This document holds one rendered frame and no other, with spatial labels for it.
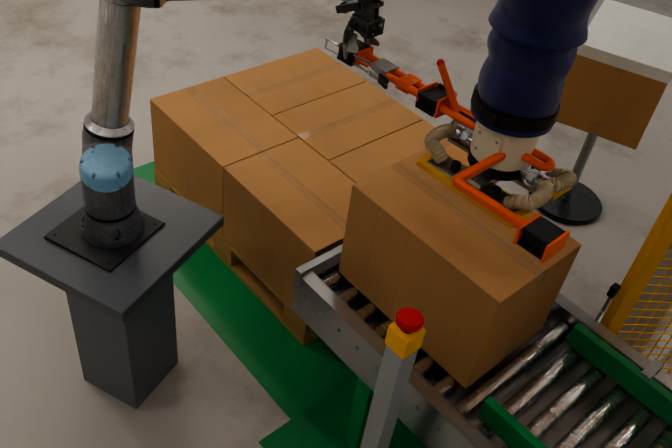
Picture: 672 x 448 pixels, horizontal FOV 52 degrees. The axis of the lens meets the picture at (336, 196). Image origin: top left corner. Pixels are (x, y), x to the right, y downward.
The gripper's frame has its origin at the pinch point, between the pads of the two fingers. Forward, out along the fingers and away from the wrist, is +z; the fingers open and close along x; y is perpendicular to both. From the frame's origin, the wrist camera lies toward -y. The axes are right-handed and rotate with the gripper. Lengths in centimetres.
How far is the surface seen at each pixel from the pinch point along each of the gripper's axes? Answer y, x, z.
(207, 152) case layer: -61, -17, 71
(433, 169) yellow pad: 49, -13, 10
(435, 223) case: 51, -8, 31
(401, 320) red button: 76, -50, 22
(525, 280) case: 82, -4, 31
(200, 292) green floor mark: -38, -36, 125
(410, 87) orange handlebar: 26.1, -1.6, -1.2
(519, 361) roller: 87, 5, 71
